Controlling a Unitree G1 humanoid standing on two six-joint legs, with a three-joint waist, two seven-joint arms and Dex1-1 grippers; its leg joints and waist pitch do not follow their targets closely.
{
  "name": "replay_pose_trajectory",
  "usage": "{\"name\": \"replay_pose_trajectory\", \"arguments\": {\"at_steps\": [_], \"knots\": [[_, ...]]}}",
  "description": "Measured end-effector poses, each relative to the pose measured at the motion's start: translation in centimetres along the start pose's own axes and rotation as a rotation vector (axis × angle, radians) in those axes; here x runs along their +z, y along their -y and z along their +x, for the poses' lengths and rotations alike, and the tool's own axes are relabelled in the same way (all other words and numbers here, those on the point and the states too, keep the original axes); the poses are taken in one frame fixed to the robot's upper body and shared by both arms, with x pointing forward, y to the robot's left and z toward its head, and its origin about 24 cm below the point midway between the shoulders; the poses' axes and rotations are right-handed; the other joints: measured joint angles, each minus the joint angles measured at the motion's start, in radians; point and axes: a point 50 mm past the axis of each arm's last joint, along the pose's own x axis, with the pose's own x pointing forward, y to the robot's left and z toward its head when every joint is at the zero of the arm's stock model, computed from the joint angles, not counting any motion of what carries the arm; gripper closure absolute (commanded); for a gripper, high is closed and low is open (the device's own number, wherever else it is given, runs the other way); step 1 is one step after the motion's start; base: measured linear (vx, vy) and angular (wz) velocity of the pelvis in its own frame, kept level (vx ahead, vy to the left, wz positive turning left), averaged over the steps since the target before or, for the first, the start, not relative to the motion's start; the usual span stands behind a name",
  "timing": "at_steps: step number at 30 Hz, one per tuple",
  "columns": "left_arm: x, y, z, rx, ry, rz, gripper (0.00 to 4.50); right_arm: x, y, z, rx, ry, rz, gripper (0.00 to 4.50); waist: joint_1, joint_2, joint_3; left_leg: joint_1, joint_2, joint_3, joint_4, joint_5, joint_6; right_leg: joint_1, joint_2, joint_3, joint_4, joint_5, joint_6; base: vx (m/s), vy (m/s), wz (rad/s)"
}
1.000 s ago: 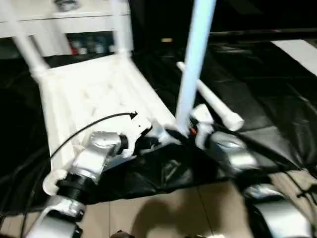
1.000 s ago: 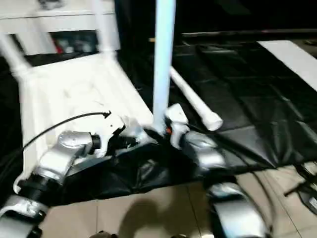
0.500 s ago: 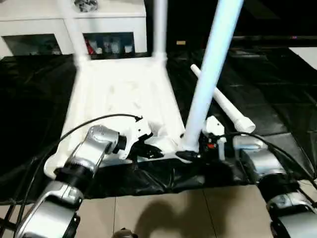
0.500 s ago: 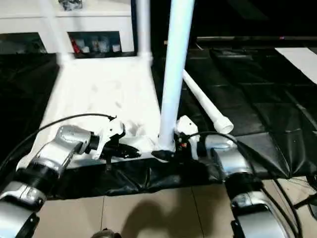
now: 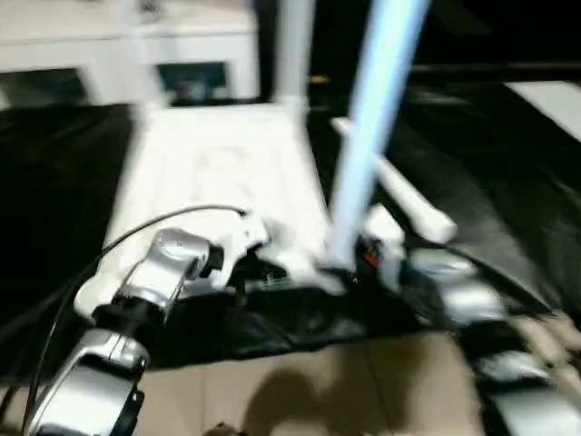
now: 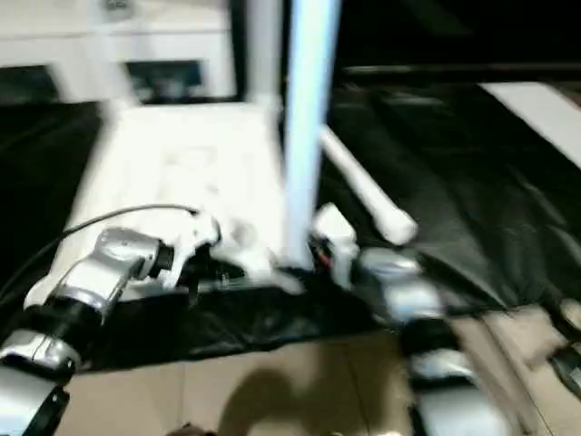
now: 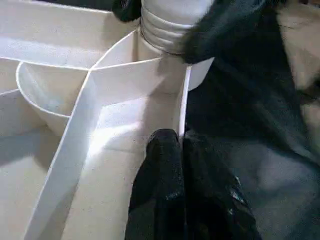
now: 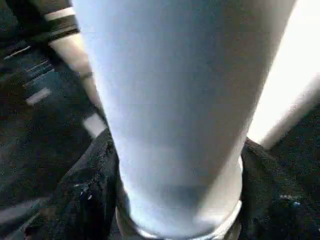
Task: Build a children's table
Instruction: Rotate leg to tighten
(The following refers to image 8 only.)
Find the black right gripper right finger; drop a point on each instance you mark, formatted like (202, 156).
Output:
(280, 200)

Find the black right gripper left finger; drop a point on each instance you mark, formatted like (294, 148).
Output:
(82, 200)

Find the white plastic table top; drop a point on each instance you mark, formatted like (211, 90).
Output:
(295, 75)

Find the black mat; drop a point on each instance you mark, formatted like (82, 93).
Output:
(30, 150)

